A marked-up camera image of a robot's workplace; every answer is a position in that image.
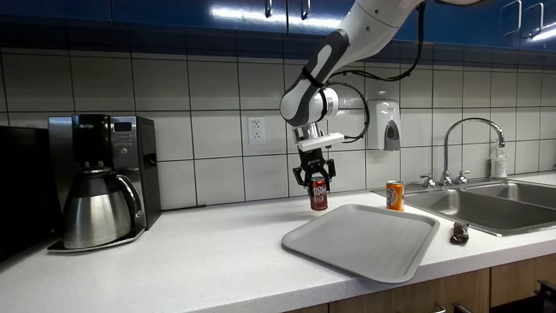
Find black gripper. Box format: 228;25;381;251
292;149;337;192

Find red soda can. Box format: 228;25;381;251
309;175;328;211

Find orange soda can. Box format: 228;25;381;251
386;182;405;213

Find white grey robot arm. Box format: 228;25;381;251
280;0;426;192

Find grey plastic tray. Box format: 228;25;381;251
282;204;440;284

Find chrome sink faucet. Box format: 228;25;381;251
419;117;507;190

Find dark scrubbing sponge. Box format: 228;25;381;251
450;223;469;246

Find clear soap pump bottle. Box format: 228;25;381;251
490;145;507;180

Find stainless steel double sink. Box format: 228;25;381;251
405;182;556;237

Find black coffee maker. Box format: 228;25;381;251
47;116;162;255

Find steel coffee carafe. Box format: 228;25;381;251
63;169;144;251

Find wooden lower cabinets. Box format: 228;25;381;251
290;255;556;313

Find black microwave oven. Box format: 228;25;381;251
0;128;61;262

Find blue upper cabinets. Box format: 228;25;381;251
0;0;556;53

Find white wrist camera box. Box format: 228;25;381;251
297;133;344;152

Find white wall power outlet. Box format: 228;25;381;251
249;117;266;145

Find white wall soap dispenser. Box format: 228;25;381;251
367;100;401;152

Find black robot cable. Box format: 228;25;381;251
323;0;429;145

